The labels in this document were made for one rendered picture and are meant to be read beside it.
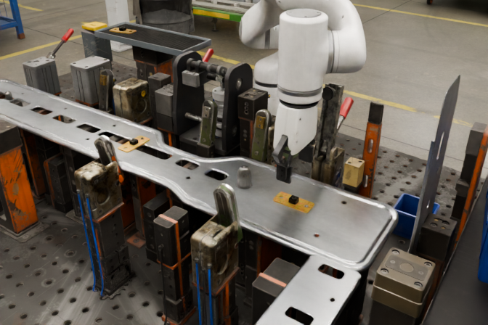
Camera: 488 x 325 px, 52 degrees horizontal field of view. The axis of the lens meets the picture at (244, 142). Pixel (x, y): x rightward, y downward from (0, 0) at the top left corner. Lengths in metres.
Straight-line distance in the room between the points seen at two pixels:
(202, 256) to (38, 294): 0.57
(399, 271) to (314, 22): 0.43
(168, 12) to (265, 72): 2.57
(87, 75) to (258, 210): 0.74
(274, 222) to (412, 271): 0.30
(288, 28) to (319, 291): 0.45
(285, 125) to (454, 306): 0.41
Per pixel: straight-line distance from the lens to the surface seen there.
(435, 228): 0.94
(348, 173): 1.11
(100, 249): 1.25
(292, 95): 0.91
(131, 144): 1.31
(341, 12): 0.96
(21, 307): 1.37
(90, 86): 1.57
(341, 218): 1.05
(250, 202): 1.07
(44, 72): 1.80
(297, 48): 0.88
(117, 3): 5.28
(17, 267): 1.49
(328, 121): 1.13
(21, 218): 1.56
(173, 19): 4.21
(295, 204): 1.07
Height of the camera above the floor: 1.62
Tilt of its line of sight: 29 degrees down
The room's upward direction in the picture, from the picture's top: straight up
